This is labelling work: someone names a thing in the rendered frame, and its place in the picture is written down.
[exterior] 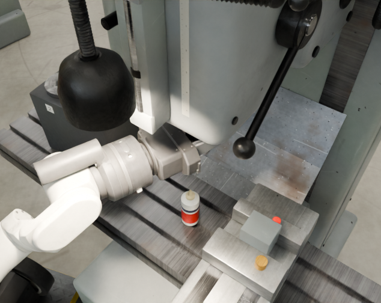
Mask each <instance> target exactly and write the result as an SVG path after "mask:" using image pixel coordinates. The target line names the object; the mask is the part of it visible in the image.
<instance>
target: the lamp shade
mask: <svg viewBox="0 0 381 303"><path fill-rule="evenodd" d="M95 48H96V54H95V55H93V56H92V57H84V56H82V55H81V52H80V49H78V50H77V51H75V52H73V53H72V54H70V55H68V56H67V57H65V58H64V59H63V61H62V62H61V64H60V66H59V74H58V87H57V93H58V97H59V101H60V103H61V106H62V110H63V112H64V115H65V118H66V120H67V121H68V122H69V123H70V124H71V125H72V126H74V127H76V128H78V129H80V130H85V131H90V132H100V131H104V130H109V129H113V128H116V127H118V126H120V125H122V124H123V123H125V122H126V121H127V120H128V119H129V118H130V117H131V116H132V115H133V113H134V112H135V109H136V96H135V87H134V82H133V77H132V75H131V74H130V72H129V70H128V68H127V66H126V65H125V63H124V61H123V59H122V57H121V56H120V55H119V54H118V53H116V52H115V51H113V50H110V49H107V48H102V47H97V46H95Z"/></svg>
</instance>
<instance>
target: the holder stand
mask: <svg viewBox="0 0 381 303"><path fill-rule="evenodd" d="M58 74H59V71H57V72H56V73H55V74H54V75H52V76H50V77H49V78H48V79H47V80H46V81H44V82H43V83H42V84H40V85H39V86H38V87H37V88H35V89H34V90H32V91H31V92H30V93H29V95H30V96H31V100H32V102H33V104H34V107H35V110H36V112H37V115H38V117H39V120H40V123H41V125H42V128H43V130H44V133H45V135H46V138H47V141H48V143H49V146H50V147H52V148H54V149H56V150H58V151H60V152H63V151H65V150H68V149H70V148H73V147H76V146H78V145H81V144H83V143H85V142H88V141H91V140H93V139H97V140H98V142H99V144H100V145H101V146H104V145H107V144H109V143H111V142H114V141H116V140H118V139H121V138H124V137H126V136H129V135H132V136H134V137H135V138H136V140H138V136H137V134H138V131H139V127H138V126H136V125H134V124H133V123H131V122H130V119H128V120H127V121H126V122H125V123H123V124H122V125H120V126H118V127H116V128H113V129H109V130H104V131H100V132H90V131H85V130H80V129H78V128H76V127H74V126H72V125H71V124H70V123H69V122H68V121H67V120H66V118H65V115H64V112H63V110H62V106H61V103H60V101H59V97H58V93H57V87H58Z"/></svg>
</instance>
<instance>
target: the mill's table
mask: <svg viewBox="0 0 381 303"><path fill-rule="evenodd" d="M9 125H10V129H9V130H7V129H5V128H3V129H1V130H0V155H1V156H2V157H3V158H5V159H6V160H8V161H9V162H10V163H11V164H13V165H14V166H15V167H17V168H18V169H20V170H21V171H22V172H23V173H25V174H26V175H27V176H29V177H30V178H32V179H33V180H34V181H36V182H37V183H38V184H39V185H41V186H42V184H41V182H40V179H39V178H38V175H37V172H36V169H35V168H34V164H33V163H35V162H38V161H40V160H43V159H44V158H45V157H47V156H49V155H51V154H52V153H56V152H60V151H58V150H56V149H54V148H52V147H50V146H49V143H48V141H47V138H46V135H45V133H44V130H43V128H42V125H41V123H40V120H39V117H38V115H37V112H36V110H35V108H33V109H32V110H30V111H29V112H28V117H24V116H21V117H19V118H18V119H17V120H15V121H13V122H12V123H10V124H9ZM189 190H192V191H194V192H196V193H197V194H198V195H199V197H200V213H199V221H198V223H197V224H195V225H193V226H188V225H185V224H184V223H183V222H182V220H181V196H182V194H183V193H184V192H186V191H189ZM100 201H101V202H102V210H101V212H100V215H99V216H98V218H97V219H96V220H95V221H94V222H93V223H92V224H93V225H94V226H96V227H97V228H98V229H99V230H101V231H102V232H104V233H105V234H106V235H108V236H109V237H110V238H111V239H113V240H114V241H116V242H117V243H119V244H120V245H121V246H122V247H124V248H125V249H127V250H128V251H129V252H130V253H132V254H133V255H134V256H136V257H137V258H139V259H140V260H141V261H142V262H144V263H145V264H146V265H148V266H149V267H151V268H152V269H153V270H154V271H156V272H157V273H158V274H160V275H161V276H163V277H164V278H165V279H166V280H168V281H169V282H170V283H172V284H173V285H175V286H176V287H177V288H178V289H181V287H182V285H183V284H184V283H185V282H186V280H187V279H188V278H189V276H190V275H191V273H192V272H193V271H194V269H195V268H196V267H197V265H198V264H199V262H200V261H201V260H202V255H203V248H204V246H205V245H206V243H207V242H208V241H209V239H210V238H211V237H212V236H213V234H214V233H215V231H216V230H217V229H218V228H219V227H220V228H222V229H224V228H225V227H226V226H227V224H228V223H229V222H230V220H231V219H232V214H233V207H234V206H235V205H236V203H237V202H238V201H237V200H235V199H233V198H232V197H230V196H228V195H227V194H225V193H223V192H222V191H220V190H218V189H216V188H215V187H213V186H212V185H210V184H208V183H206V182H205V181H203V180H201V179H199V178H198V177H196V176H194V175H193V174H190V175H184V174H183V173H182V172H180V173H178V174H176V175H173V176H171V177H169V178H167V179H165V180H159V178H158V176H157V175H155V176H154V175H153V183H152V185H150V186H147V187H145V188H143V189H142V191H141V192H139V193H137V192H134V193H132V194H130V195H128V196H126V197H124V198H121V199H119V200H117V201H111V200H109V199H107V198H104V199H102V200H100ZM273 303H381V285H379V284H377V283H376V282H374V281H373V280H371V279H369V278H367V277H366V276H364V275H362V274H360V273H359V272H357V271H355V270H354V269H352V268H350V267H349V266H347V265H345V264H344V263H342V262H340V261H339V260H337V259H335V258H333V257H332V256H330V255H329V254H326V253H325V252H323V251H322V250H320V249H318V248H316V247H315V246H313V245H311V244H310V243H308V242H306V244H305V246H304V248H303V250H302V251H301V253H300V255H299V257H298V258H297V260H296V262H295V264H294V266H293V267H292V269H291V271H290V273H289V275H288V276H287V278H286V280H285V281H284V284H283V285H282V287H281V289H280V291H279V292H278V294H277V296H276V298H275V300H274V301H273Z"/></svg>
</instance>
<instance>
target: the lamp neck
mask: <svg viewBox="0 0 381 303"><path fill-rule="evenodd" d="M68 2H69V6H70V9H71V10H70V12H71V15H72V19H73V24H74V28H75V31H76V36H77V40H78V43H79V44H78V45H79V48H80V52H81V55H82V56H84V57H92V56H93V55H95V54H96V48H95V42H94V39H93V33H92V30H91V24H90V18H89V15H88V11H87V10H88V9H87V5H86V1H85V0H68Z"/></svg>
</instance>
